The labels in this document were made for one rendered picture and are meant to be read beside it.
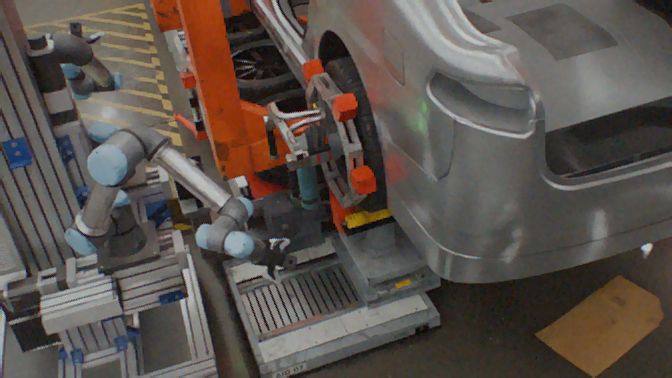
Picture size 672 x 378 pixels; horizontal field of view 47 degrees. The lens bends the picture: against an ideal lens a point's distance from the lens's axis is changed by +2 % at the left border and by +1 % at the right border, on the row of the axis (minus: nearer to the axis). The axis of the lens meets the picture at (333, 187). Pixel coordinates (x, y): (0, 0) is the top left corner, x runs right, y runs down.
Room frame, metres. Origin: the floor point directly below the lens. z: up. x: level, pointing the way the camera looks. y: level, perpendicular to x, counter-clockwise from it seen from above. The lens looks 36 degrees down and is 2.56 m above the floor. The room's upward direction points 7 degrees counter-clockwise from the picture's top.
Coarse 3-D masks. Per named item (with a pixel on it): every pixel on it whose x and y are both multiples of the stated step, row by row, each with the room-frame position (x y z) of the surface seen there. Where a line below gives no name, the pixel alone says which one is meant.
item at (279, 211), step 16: (320, 192) 3.02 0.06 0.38; (272, 208) 2.91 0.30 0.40; (288, 208) 2.89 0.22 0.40; (304, 208) 2.93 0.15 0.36; (320, 208) 2.94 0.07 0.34; (272, 224) 2.87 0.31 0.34; (288, 224) 2.87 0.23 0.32; (304, 224) 2.93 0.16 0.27; (304, 240) 3.02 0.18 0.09; (320, 240) 3.00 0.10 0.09
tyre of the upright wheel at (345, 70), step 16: (336, 64) 2.79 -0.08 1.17; (352, 64) 2.75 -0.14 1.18; (336, 80) 2.78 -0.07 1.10; (352, 80) 2.64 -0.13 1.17; (368, 112) 2.51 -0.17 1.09; (368, 128) 2.47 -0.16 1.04; (368, 144) 2.46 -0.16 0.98; (336, 160) 2.92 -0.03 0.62; (368, 160) 2.47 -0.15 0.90; (384, 176) 2.42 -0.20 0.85; (384, 192) 2.43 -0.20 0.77; (368, 208) 2.53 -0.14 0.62; (384, 208) 2.53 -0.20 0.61
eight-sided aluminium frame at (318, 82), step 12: (312, 84) 2.82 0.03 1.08; (324, 84) 2.79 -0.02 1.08; (312, 96) 2.90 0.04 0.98; (324, 96) 2.67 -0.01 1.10; (312, 108) 2.93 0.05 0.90; (336, 120) 2.54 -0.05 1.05; (348, 120) 2.54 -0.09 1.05; (348, 144) 2.47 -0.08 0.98; (360, 144) 2.47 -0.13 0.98; (348, 156) 2.44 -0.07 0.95; (360, 156) 2.46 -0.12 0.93; (324, 168) 2.83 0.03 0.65; (336, 168) 2.83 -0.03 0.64; (348, 168) 2.46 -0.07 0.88; (336, 180) 2.78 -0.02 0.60; (348, 180) 2.48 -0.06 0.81; (336, 192) 2.67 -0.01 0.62; (348, 192) 2.66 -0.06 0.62; (348, 204) 2.52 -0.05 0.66
